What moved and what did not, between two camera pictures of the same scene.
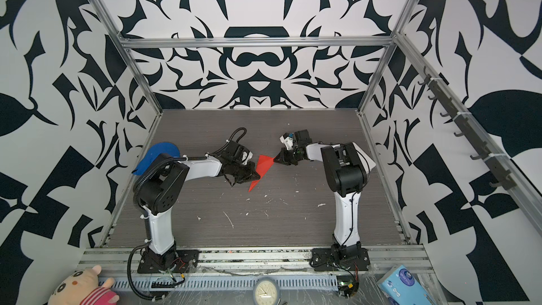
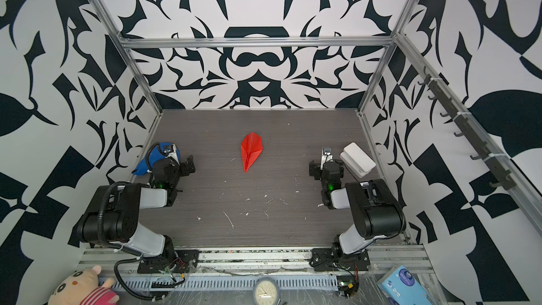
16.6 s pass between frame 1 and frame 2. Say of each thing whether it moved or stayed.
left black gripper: moved
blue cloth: stayed
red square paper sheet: moved
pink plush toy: stayed
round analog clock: stayed
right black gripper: moved
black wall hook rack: stayed
